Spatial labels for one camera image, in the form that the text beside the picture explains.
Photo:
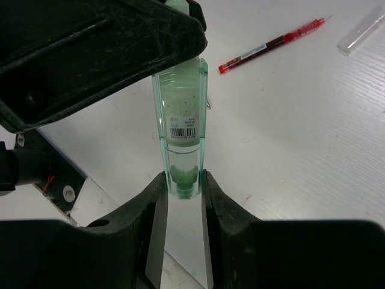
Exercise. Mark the clear pen cap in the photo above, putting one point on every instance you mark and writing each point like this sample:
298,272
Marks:
362,31

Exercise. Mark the red gel pen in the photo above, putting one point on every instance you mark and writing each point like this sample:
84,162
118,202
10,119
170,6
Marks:
273,44

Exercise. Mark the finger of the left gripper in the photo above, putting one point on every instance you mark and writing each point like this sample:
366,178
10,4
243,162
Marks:
58,57

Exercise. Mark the green highlighter marker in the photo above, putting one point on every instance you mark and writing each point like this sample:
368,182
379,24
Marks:
180,94

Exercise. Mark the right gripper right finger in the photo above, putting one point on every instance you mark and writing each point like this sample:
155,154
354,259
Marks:
242,251

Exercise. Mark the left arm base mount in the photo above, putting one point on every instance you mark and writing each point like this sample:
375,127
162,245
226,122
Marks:
35,160

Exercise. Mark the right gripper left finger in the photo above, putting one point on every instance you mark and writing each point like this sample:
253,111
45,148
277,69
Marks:
123,249

